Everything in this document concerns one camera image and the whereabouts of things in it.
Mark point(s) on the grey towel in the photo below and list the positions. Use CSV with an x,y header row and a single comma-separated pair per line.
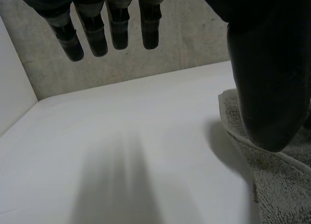
x,y
279,185

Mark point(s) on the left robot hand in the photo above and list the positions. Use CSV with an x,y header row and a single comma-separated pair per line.
x,y
264,88

